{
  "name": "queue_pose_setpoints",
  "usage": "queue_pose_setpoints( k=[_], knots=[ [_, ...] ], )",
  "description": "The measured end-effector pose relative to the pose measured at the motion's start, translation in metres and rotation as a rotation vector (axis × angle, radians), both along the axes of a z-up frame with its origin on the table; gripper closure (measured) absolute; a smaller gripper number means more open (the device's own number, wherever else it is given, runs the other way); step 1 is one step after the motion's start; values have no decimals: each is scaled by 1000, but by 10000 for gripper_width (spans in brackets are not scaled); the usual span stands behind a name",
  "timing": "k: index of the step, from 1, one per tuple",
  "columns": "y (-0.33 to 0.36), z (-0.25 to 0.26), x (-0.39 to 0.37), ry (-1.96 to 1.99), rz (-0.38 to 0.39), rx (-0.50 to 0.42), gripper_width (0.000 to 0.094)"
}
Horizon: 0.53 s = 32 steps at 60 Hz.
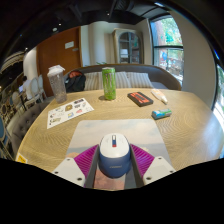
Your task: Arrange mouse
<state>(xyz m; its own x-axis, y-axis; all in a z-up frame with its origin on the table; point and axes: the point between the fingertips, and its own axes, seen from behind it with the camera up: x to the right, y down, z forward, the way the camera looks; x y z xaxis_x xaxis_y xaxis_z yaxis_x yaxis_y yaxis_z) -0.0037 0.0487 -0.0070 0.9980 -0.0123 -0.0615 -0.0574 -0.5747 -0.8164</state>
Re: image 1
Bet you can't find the yellow code card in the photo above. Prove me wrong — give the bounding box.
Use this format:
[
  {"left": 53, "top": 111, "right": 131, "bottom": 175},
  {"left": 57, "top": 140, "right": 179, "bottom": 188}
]
[{"left": 14, "top": 152, "right": 29, "bottom": 165}]

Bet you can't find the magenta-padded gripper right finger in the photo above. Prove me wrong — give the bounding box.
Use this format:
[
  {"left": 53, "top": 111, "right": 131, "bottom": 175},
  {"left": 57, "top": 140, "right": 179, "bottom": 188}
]
[{"left": 129, "top": 143, "right": 176, "bottom": 189}]

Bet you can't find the green drink can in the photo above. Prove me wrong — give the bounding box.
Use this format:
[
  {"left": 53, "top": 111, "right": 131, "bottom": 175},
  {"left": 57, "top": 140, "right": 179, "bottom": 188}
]
[{"left": 101, "top": 66, "right": 117, "bottom": 101}]

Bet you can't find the striped cushion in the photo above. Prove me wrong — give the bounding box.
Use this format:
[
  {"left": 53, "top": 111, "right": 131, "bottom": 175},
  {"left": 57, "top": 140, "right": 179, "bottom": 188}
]
[
  {"left": 128, "top": 72, "right": 154, "bottom": 89},
  {"left": 115, "top": 71, "right": 132, "bottom": 90},
  {"left": 83, "top": 72, "right": 104, "bottom": 91}
]

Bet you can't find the white door sign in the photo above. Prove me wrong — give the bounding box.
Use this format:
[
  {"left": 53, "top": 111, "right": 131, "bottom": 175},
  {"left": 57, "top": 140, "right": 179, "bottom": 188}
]
[{"left": 64, "top": 40, "right": 75, "bottom": 50}]

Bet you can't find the group of white chairs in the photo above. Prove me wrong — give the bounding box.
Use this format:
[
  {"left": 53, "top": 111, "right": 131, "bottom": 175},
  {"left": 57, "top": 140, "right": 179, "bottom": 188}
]
[{"left": 13, "top": 74, "right": 46, "bottom": 108}]

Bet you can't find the small teal box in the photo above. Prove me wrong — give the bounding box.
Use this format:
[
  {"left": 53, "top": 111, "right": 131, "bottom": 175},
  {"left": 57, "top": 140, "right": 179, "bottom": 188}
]
[{"left": 151, "top": 107, "right": 173, "bottom": 121}]

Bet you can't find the clear shaker bottle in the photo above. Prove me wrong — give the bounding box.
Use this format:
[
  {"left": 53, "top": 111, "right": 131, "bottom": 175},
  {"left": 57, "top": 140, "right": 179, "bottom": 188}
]
[{"left": 46, "top": 64, "right": 68, "bottom": 104}]

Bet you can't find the black and red flat case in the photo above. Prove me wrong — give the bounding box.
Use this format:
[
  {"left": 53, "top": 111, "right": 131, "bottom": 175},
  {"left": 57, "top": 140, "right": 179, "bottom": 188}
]
[{"left": 127, "top": 91, "right": 155, "bottom": 108}]

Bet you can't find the landscape print mouse pad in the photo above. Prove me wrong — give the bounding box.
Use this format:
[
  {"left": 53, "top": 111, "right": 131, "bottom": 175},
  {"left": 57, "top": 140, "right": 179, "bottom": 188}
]
[{"left": 65, "top": 118, "right": 173, "bottom": 191}]

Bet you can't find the black framed side window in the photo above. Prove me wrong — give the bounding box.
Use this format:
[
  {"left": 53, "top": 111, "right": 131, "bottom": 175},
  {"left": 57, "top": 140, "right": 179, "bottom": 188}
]
[{"left": 213, "top": 64, "right": 224, "bottom": 121}]

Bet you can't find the brown wooden door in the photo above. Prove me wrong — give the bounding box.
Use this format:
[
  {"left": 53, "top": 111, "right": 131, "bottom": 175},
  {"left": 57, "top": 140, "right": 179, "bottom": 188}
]
[{"left": 35, "top": 26, "right": 83, "bottom": 98}]

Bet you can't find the person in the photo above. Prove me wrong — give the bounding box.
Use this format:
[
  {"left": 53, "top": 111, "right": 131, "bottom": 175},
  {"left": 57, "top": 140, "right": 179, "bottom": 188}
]
[{"left": 19, "top": 75, "right": 34, "bottom": 96}]

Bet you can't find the blue and white computer mouse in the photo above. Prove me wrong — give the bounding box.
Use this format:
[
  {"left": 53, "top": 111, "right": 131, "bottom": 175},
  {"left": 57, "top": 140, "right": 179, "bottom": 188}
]
[{"left": 98, "top": 132, "right": 132, "bottom": 179}]

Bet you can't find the white tube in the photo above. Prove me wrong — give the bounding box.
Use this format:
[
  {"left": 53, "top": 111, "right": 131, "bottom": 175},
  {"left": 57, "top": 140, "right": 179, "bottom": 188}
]
[{"left": 150, "top": 88, "right": 169, "bottom": 105}]

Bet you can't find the blue round-back chair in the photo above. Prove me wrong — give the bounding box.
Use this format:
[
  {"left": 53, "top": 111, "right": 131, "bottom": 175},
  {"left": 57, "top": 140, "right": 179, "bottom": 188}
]
[{"left": 0, "top": 114, "right": 11, "bottom": 159}]

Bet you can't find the grey curved sofa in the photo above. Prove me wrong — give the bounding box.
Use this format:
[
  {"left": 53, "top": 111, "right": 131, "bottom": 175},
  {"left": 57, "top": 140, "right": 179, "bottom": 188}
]
[{"left": 63, "top": 63, "right": 183, "bottom": 93}]

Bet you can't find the arched glass cabinet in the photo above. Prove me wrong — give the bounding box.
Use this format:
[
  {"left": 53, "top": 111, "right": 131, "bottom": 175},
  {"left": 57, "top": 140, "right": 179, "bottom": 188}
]
[{"left": 112, "top": 27, "right": 145, "bottom": 65}]

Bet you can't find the white sticker sheet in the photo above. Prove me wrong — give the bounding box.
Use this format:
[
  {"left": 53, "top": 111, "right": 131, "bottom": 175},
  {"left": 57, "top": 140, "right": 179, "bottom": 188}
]
[{"left": 46, "top": 97, "right": 95, "bottom": 130}]

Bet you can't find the black backpack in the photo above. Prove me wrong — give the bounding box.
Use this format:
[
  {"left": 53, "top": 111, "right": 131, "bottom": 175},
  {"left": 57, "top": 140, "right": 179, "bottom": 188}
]
[{"left": 64, "top": 70, "right": 87, "bottom": 94}]

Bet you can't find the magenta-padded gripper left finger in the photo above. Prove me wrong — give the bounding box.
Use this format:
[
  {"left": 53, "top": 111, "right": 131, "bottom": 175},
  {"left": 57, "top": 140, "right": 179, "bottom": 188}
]
[{"left": 51, "top": 143, "right": 100, "bottom": 189}]

